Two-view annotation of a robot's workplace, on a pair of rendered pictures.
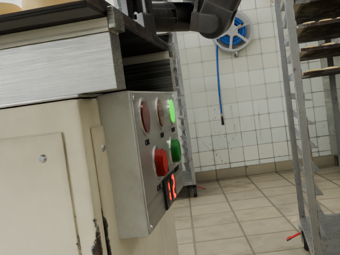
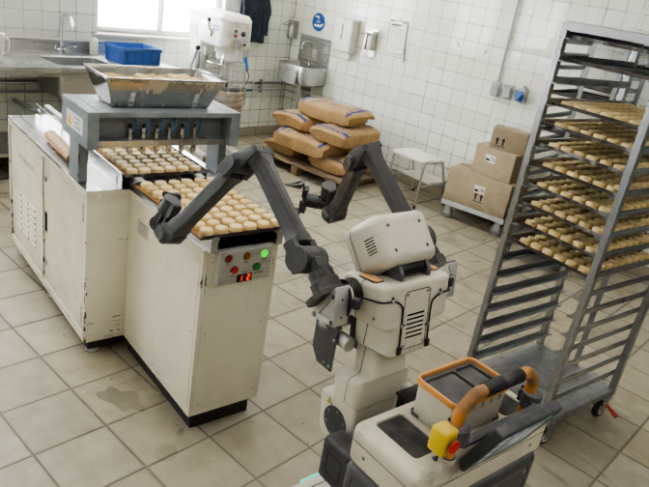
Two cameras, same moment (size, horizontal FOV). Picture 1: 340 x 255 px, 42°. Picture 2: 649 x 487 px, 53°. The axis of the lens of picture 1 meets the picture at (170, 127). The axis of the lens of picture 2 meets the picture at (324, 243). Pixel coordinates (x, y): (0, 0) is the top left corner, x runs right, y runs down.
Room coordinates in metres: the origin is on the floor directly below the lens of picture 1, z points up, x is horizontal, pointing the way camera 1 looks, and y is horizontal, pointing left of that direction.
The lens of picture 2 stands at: (-1.07, -1.60, 1.83)
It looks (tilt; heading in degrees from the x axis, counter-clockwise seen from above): 22 degrees down; 38
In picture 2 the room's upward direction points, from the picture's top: 10 degrees clockwise
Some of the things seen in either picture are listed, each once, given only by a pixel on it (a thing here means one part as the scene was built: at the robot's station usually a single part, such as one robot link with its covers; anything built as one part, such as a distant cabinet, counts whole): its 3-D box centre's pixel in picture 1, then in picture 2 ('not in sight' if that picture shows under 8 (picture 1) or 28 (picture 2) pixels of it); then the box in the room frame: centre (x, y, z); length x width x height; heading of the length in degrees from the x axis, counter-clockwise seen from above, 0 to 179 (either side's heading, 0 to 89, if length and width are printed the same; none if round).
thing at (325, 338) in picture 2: not in sight; (359, 326); (0.41, -0.63, 0.87); 0.28 x 0.16 x 0.22; 170
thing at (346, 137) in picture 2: not in sight; (347, 133); (3.86, 2.23, 0.47); 0.72 x 0.42 x 0.17; 4
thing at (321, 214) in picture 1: (311, 195); (519, 328); (1.95, -0.59, 0.33); 0.64 x 0.03 x 0.03; 169
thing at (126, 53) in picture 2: not in sight; (132, 53); (2.24, 3.46, 0.95); 0.40 x 0.30 x 0.14; 1
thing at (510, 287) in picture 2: (304, 136); (533, 281); (1.95, -0.59, 0.60); 0.64 x 0.03 x 0.03; 169
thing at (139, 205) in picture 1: (151, 150); (243, 264); (0.53, 0.03, 0.77); 0.24 x 0.04 x 0.14; 170
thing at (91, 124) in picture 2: not in sight; (153, 139); (0.68, 0.88, 1.01); 0.72 x 0.33 x 0.34; 170
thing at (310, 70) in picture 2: not in sight; (307, 64); (4.33, 3.30, 0.93); 0.99 x 0.38 x 1.09; 88
